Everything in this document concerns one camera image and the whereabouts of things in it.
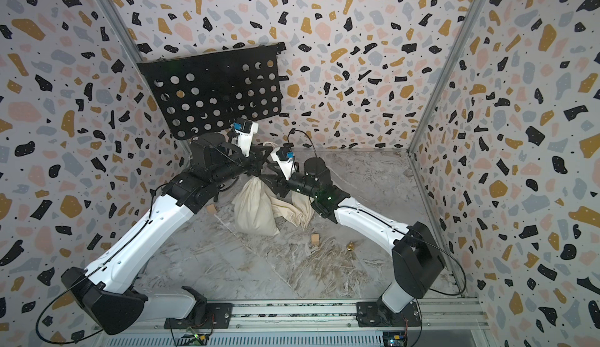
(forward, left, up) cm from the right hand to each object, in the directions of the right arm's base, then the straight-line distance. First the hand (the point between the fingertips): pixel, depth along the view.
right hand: (265, 172), depth 71 cm
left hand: (+3, -3, +8) cm, 9 cm away
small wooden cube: (-7, -15, -31) cm, 35 cm away
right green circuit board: (-37, -40, -35) cm, 65 cm away
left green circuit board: (-39, +21, -32) cm, 55 cm away
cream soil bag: (-4, +4, -13) cm, 14 cm away
